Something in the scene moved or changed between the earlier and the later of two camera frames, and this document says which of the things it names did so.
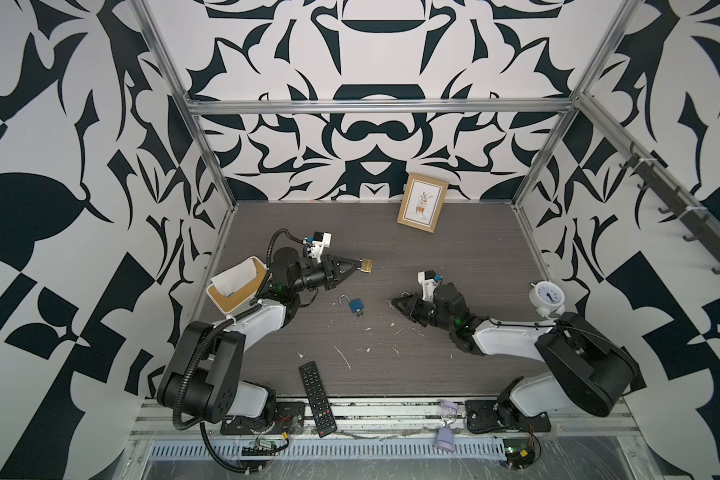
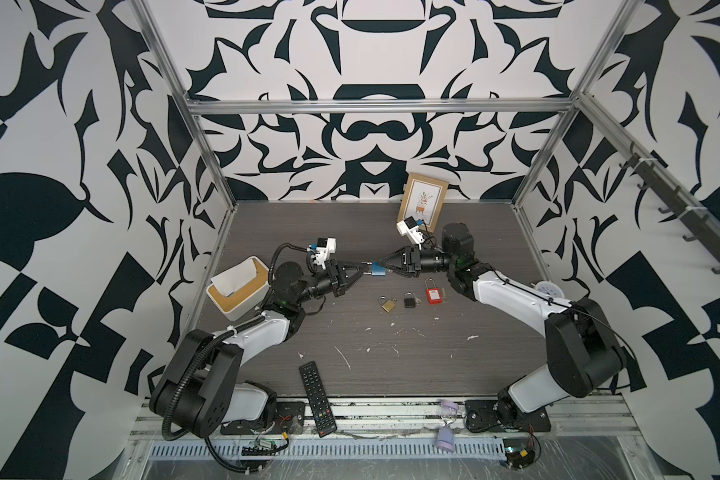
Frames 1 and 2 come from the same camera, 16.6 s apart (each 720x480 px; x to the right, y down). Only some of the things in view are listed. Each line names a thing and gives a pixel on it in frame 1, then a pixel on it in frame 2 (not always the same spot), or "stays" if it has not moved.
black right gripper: x=412 y=313 -> x=412 y=262
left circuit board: x=262 y=448 stays
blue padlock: x=355 y=304 -> x=377 y=270
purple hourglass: x=445 y=438 stays
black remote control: x=318 y=400 stays
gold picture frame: x=421 y=202 stays
